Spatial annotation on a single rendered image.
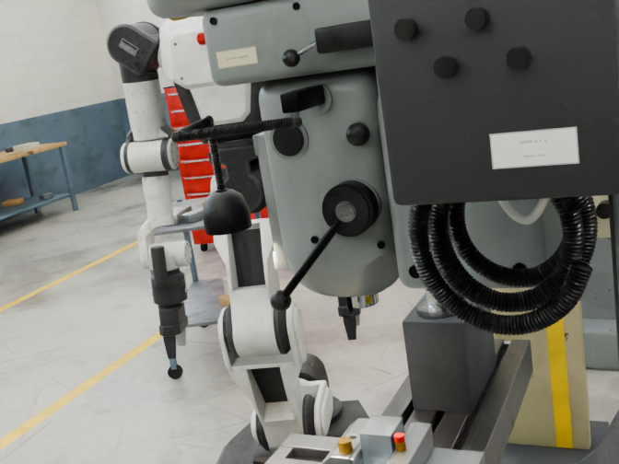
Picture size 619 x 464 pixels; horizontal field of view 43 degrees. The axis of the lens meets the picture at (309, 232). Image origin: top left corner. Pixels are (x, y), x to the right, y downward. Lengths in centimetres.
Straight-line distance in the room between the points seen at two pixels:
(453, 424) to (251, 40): 84
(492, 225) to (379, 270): 19
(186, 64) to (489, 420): 102
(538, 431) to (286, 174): 230
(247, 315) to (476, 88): 129
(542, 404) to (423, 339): 167
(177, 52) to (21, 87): 951
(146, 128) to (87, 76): 1035
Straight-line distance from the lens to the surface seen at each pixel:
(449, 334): 150
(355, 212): 100
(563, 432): 319
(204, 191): 675
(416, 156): 70
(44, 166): 1143
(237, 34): 104
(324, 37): 95
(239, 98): 184
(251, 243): 192
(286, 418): 207
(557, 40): 66
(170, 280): 202
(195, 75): 186
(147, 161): 198
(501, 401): 160
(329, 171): 104
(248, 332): 188
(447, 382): 155
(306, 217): 107
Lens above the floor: 168
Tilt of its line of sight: 14 degrees down
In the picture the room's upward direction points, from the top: 9 degrees counter-clockwise
